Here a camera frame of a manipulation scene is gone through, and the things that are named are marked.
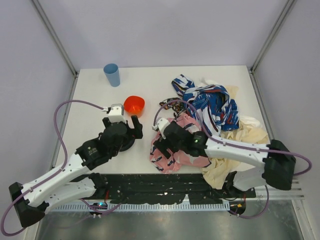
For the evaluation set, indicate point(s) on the white slotted cable duct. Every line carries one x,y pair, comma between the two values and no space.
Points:
184,206

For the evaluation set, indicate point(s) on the light blue plastic cup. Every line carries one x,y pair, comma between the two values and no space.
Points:
111,72

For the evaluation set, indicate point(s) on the blue white red patterned cloth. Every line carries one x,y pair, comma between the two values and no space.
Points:
215,108

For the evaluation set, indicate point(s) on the left aluminium frame post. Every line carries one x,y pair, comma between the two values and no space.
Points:
52,33

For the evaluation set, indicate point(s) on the orange plastic bowl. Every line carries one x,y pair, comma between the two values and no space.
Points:
134,105

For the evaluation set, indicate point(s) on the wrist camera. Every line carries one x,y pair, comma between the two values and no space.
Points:
116,113
160,125

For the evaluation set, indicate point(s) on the cream yellow cloth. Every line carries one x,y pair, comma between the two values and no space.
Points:
216,173

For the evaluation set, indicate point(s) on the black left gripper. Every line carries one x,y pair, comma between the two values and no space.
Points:
132,131

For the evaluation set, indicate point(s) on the pink navy patterned cloth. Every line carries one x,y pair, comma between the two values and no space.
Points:
167,166

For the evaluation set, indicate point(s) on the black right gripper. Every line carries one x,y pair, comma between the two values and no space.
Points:
164,141

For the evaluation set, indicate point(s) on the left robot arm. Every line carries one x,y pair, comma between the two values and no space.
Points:
74,178

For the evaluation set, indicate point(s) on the right aluminium frame post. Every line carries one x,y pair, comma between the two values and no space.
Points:
278,24

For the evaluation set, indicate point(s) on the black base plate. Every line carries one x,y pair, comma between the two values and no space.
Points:
165,189

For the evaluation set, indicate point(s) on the black orange patterned cloth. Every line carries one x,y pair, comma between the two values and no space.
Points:
172,103

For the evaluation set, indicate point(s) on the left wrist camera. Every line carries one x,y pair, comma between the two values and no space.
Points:
116,113

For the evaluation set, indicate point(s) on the aluminium frame post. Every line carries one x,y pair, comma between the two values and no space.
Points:
278,24
52,33

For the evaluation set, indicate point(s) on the black round disc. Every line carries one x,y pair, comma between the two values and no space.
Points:
127,145

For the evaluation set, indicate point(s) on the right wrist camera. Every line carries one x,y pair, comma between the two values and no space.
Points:
160,125

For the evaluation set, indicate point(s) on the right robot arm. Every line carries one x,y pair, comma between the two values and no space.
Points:
272,164

